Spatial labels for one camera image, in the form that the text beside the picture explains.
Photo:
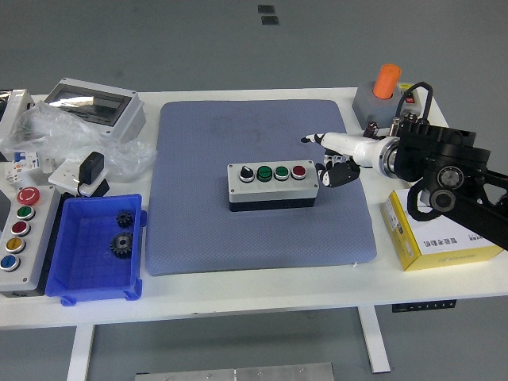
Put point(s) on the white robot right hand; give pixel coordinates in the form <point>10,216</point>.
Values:
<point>353,147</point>

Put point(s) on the grey four-button control box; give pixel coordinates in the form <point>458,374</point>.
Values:
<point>274,191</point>

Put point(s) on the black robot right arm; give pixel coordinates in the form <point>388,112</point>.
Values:
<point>456,151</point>

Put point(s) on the grey five-button control box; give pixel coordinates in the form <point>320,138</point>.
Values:
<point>37,238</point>

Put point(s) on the black cylindrical capacitor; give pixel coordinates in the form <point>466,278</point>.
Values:
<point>371,128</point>
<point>410,116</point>

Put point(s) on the orange cylinder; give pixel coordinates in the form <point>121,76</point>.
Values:
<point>387,81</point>

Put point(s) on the white yellow carton box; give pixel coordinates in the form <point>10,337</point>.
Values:
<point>444,242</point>

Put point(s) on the dark floor plate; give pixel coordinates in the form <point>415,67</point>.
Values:
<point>266,9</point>
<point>270,20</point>

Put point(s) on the black table control panel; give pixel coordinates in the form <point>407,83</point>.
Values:
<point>424,306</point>

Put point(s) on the blue-grey table mat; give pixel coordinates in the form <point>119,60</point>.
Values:
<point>190,222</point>

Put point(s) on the white table leg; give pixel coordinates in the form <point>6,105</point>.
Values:
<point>375,341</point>
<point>81,353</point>

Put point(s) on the small black bevel gear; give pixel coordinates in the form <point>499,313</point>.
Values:
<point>124,219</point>

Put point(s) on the large black bevel gear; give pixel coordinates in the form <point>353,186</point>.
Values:
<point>121,245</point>

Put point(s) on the grey metal plate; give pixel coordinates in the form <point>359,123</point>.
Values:
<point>234,373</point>

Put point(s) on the black power adapter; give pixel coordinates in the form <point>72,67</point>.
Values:
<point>91,164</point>

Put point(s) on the clear plastic bag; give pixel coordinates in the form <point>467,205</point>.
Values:
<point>59,131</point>

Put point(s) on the blue plastic bin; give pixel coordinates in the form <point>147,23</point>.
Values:
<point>79,278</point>

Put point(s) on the white blue circuit breaker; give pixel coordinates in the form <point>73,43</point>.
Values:
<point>20,158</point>

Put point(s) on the white grey electrical box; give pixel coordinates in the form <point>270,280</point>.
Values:
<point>14,115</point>

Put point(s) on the grey switch box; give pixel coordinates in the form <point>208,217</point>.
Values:
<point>377,109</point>

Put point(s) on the grey enclosure with clear lid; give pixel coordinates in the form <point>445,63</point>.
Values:
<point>127,115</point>

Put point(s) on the white wall socket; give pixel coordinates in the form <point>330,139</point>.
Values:
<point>65,172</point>

